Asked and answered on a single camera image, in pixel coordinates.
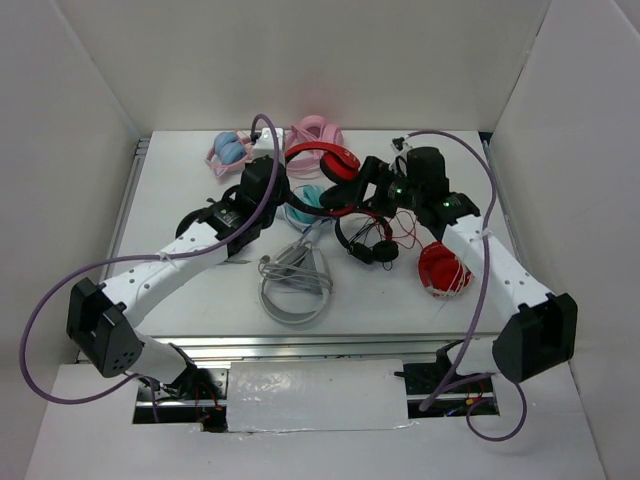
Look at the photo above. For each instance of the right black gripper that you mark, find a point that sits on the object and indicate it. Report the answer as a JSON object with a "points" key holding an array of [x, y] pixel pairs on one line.
{"points": [[372, 171]]}

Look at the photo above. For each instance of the teal white cat-ear headphones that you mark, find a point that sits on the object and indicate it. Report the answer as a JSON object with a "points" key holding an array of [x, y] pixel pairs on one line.
{"points": [[309, 194]]}

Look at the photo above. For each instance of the red black headphones with cable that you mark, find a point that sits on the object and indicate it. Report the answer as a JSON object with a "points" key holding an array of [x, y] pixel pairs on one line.
{"points": [[370, 188]]}

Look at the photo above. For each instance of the pink blue cat-ear headphones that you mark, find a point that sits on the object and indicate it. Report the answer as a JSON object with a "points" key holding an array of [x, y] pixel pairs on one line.
{"points": [[230, 151]]}

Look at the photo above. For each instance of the silver foil sheet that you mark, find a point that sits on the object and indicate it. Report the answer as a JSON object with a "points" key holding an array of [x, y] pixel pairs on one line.
{"points": [[327, 395]]}

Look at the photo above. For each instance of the aluminium rail frame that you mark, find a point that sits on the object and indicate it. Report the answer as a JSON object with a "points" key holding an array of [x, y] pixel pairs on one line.
{"points": [[370, 311]]}

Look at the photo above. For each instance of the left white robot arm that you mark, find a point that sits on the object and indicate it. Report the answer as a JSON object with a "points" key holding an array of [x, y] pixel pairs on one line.
{"points": [[102, 318]]}

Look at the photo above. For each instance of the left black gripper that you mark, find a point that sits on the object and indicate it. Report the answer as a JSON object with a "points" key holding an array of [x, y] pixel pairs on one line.
{"points": [[284, 192]]}

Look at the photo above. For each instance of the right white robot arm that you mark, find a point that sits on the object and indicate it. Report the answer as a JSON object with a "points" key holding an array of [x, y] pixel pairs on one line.
{"points": [[539, 327]]}

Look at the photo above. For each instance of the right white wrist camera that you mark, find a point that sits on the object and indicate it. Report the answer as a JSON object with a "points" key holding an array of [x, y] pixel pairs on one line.
{"points": [[401, 149]]}

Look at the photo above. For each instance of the grey headphones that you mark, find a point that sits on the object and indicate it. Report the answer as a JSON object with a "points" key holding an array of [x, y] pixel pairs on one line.
{"points": [[299, 267]]}

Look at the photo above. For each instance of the pink round headphones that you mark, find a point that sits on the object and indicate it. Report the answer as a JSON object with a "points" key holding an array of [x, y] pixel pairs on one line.
{"points": [[310, 128]]}

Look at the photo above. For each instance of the black gaming headset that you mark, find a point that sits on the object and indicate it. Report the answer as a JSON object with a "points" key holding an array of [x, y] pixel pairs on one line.
{"points": [[210, 225]]}

